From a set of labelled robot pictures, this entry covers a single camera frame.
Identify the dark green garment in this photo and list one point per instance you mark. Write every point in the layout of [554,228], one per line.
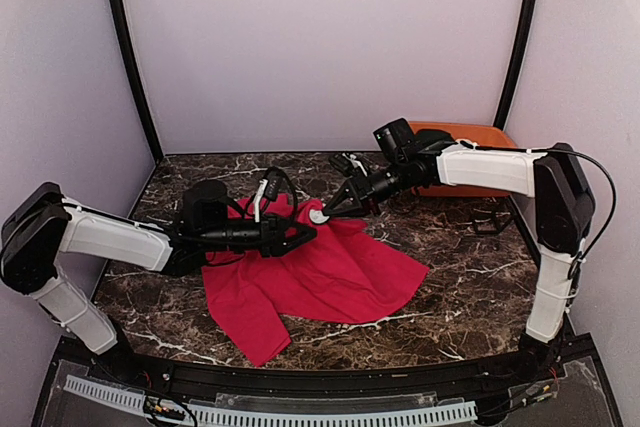
[428,137]

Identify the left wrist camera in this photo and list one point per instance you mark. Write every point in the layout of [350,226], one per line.
[269,189]

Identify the left black frame post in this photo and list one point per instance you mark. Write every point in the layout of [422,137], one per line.
[124,39]

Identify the right black frame post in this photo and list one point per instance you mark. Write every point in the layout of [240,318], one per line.
[515,64]

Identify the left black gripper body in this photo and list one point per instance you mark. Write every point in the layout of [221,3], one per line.
[268,244]

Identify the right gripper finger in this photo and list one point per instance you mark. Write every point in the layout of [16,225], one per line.
[343,196]
[348,211]

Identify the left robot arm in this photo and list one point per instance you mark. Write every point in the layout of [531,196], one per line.
[48,224]

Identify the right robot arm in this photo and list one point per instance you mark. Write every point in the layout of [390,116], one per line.
[552,177]

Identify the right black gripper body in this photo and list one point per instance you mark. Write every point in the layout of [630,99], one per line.
[365,190]

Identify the orange plastic basin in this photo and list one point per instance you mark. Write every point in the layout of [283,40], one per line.
[482,162]

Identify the white slotted cable duct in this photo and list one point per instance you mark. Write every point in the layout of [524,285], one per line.
[245,410]

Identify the black frame post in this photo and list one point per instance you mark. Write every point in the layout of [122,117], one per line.
[124,39]
[515,64]

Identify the red t-shirt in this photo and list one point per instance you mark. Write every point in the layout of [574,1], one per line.
[342,276]

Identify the blue portrait round brooch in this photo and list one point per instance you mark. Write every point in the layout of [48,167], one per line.
[317,217]

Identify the black front rail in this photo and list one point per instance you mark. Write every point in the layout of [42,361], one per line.
[478,379]

